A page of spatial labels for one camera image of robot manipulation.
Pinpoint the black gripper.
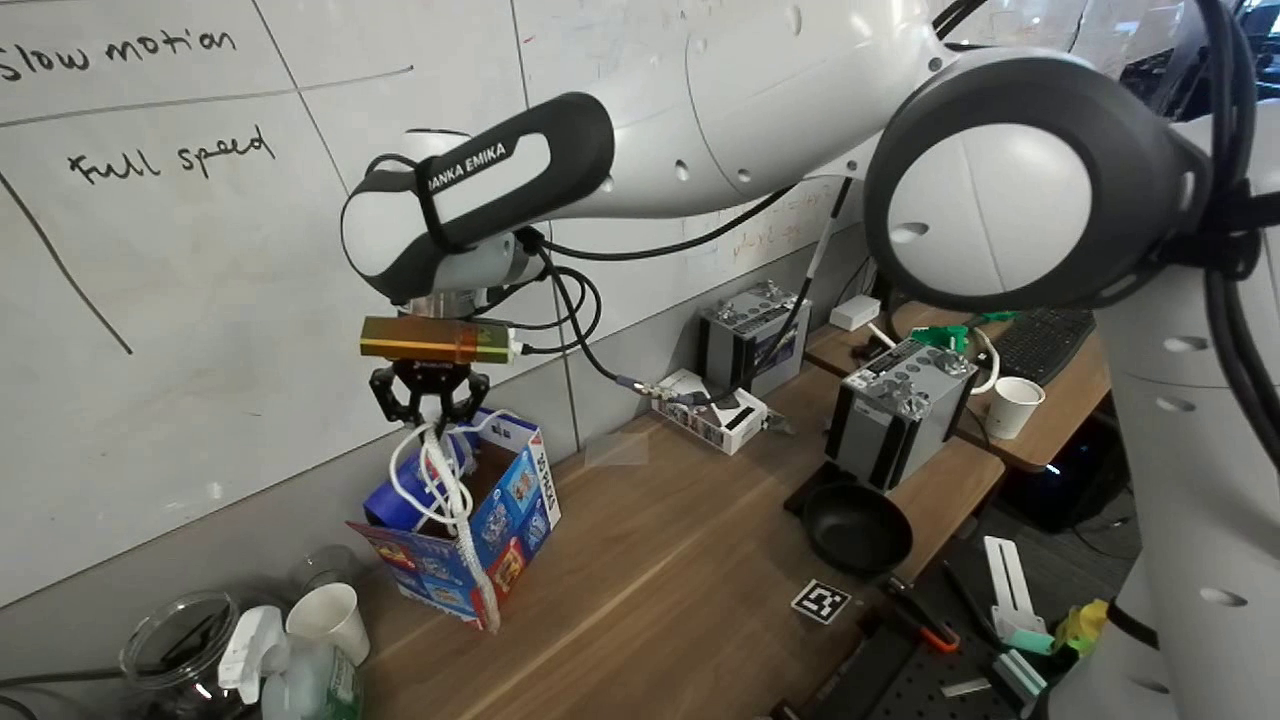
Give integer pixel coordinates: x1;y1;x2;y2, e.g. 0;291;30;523
368;354;497;435

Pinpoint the thick white braided rope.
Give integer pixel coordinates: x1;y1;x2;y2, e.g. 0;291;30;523
411;414;509;638

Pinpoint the blue cardboard snack box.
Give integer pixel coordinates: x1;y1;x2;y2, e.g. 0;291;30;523
350;404;567;634

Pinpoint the small white adapter box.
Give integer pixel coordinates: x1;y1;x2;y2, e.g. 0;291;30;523
824;291;887;335

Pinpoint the clear drinking glass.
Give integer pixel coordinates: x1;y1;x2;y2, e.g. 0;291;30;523
287;538;374;605

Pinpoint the white paper cup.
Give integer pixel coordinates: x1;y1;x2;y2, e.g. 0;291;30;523
982;370;1053;449
280;580;376;673

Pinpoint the clear spray bottle white trigger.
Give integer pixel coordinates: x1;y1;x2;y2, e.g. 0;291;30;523
212;605;368;720

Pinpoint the grey battery with Dominator label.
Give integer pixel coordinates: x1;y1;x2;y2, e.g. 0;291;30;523
698;279;816;404

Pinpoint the clear glass jar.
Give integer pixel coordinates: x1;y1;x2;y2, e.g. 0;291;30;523
112;586;244;720

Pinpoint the black white fiducial tag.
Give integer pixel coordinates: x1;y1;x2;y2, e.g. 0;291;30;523
789;574;862;632

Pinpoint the black bowl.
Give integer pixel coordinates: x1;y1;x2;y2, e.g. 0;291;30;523
781;458;919;585

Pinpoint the grey battery with foil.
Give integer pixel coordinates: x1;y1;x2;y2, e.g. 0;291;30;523
824;335;985;496

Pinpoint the green plastic part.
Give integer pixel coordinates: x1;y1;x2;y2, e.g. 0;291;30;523
907;305;1024;359

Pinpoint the white curved tube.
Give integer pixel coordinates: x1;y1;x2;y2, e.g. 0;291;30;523
970;323;1009;401

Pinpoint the white ribbed plastic bar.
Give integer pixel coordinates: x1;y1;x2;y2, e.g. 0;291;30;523
982;532;1053;638

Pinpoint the black keyboard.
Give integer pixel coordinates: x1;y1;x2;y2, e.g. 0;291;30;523
990;307;1110;390

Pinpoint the black bulky case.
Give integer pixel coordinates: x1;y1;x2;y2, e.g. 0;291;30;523
995;390;1128;537

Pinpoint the teal white tool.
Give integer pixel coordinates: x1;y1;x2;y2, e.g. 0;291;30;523
990;620;1061;707

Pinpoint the yellow green toy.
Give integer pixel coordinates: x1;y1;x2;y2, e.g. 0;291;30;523
1047;596;1115;659

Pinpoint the gold wrist camera bar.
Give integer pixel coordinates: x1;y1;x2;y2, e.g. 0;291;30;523
358;311;527;368

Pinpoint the white camera product box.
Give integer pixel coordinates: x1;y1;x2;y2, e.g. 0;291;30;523
648;364;776;458

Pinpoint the black clamp orange handle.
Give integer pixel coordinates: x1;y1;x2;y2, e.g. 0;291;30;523
871;573;964;659

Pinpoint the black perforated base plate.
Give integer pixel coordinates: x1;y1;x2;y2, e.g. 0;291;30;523
773;523;1114;720

